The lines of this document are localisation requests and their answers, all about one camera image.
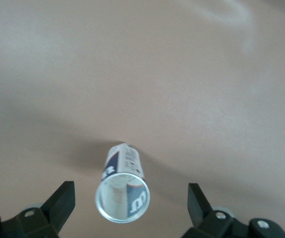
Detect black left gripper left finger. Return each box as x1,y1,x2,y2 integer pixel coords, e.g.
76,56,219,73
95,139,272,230
0,181,76,238

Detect white blue tennis ball can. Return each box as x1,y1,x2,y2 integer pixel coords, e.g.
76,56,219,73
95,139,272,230
95,141,150,222

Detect brown table mat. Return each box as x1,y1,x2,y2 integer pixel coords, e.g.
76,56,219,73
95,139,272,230
0,0,285,238

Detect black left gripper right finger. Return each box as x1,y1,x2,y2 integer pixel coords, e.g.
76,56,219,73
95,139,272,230
183,183,285,238

